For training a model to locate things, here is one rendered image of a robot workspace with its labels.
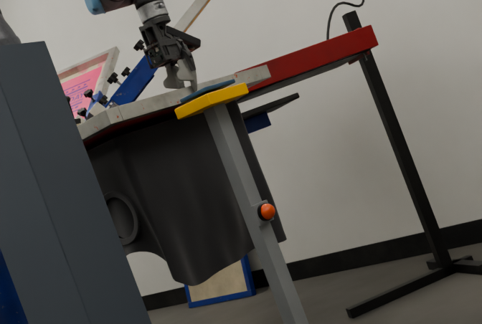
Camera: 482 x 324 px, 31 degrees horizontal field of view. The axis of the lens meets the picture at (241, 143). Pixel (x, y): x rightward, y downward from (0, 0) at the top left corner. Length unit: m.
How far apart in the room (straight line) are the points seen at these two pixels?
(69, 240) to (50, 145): 0.21
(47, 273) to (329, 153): 2.92
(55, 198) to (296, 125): 2.98
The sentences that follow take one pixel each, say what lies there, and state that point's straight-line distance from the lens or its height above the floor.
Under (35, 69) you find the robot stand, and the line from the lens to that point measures 1.98.
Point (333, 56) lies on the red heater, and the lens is 3.47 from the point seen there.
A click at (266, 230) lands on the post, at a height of 0.61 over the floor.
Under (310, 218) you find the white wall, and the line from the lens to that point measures 4.87.
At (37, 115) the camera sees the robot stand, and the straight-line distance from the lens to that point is 1.93.
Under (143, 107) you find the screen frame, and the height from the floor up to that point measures 0.99.
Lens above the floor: 0.79
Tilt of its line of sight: 1 degrees up
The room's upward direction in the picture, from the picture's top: 21 degrees counter-clockwise
